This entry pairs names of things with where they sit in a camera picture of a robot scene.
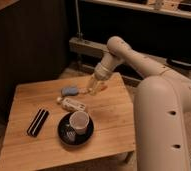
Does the grey long bench rail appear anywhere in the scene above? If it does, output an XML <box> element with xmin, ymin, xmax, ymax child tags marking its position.
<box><xmin>69</xmin><ymin>37</ymin><xmax>191</xmax><ymax>79</ymax></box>

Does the wooden low table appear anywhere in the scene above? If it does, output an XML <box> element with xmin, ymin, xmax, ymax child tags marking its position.
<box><xmin>0</xmin><ymin>72</ymin><xmax>137</xmax><ymax>171</ymax></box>

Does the black striped case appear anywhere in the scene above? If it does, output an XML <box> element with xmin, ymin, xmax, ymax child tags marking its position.
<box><xmin>27</xmin><ymin>109</ymin><xmax>49</xmax><ymax>137</ymax></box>

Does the black saucer plate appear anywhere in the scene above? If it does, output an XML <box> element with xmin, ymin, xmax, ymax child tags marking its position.
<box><xmin>57</xmin><ymin>112</ymin><xmax>95</xmax><ymax>146</ymax></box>

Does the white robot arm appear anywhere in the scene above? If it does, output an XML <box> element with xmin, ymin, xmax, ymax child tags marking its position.
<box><xmin>88</xmin><ymin>36</ymin><xmax>191</xmax><ymax>171</ymax></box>

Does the white ceramic cup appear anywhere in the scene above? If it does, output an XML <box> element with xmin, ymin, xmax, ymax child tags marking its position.
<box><xmin>69</xmin><ymin>111</ymin><xmax>90</xmax><ymax>135</ymax></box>

